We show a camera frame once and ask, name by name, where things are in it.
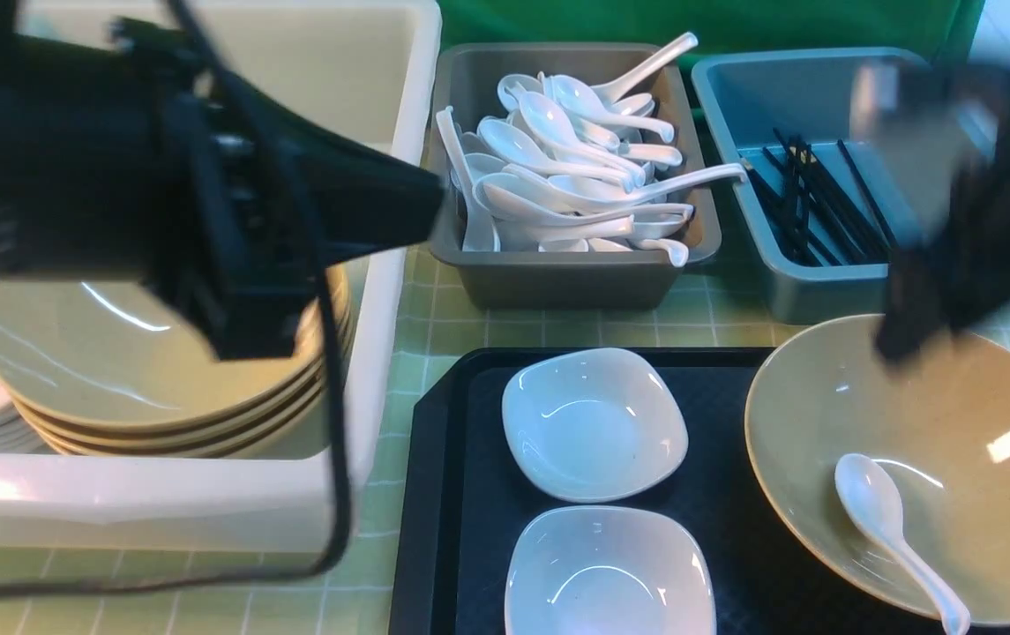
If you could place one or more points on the bundle of black chopsticks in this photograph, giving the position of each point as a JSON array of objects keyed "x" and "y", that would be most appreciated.
[{"x": 822, "y": 208}]

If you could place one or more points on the teal plastic chopstick bin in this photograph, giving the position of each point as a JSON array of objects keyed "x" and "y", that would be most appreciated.
[{"x": 877, "y": 182}]

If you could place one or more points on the white plastic dish tub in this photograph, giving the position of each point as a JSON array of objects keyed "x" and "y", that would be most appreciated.
[{"x": 364, "y": 69}]

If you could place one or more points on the white square dish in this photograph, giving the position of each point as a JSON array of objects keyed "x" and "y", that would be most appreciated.
[
  {"x": 593, "y": 426},
  {"x": 601, "y": 569}
]

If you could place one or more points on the green checked tablecloth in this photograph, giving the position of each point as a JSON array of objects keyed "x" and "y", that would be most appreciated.
[{"x": 719, "y": 305}]

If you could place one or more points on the tan noodle bowl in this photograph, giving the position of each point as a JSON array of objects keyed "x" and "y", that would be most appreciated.
[{"x": 939, "y": 426}]

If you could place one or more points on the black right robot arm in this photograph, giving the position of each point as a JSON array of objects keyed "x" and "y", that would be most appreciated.
[{"x": 958, "y": 275}]

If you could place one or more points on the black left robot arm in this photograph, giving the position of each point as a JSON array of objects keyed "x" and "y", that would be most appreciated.
[{"x": 153, "y": 162}]

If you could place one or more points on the pile of white spoons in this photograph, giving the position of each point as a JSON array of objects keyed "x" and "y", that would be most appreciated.
[{"x": 575, "y": 154}]

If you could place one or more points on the green backdrop cloth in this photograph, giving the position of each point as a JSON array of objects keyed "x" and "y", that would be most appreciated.
[{"x": 933, "y": 30}]

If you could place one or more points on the stack of tan bowls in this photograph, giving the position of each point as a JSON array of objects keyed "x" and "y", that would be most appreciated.
[{"x": 105, "y": 370}]

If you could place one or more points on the black serving tray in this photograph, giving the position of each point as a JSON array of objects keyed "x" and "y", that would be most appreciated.
[{"x": 466, "y": 502}]

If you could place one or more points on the grey plastic spoon bin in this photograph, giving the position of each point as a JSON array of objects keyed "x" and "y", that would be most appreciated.
[{"x": 571, "y": 273}]

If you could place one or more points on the white ceramic soup spoon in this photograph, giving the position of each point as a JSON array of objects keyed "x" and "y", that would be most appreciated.
[{"x": 873, "y": 502}]

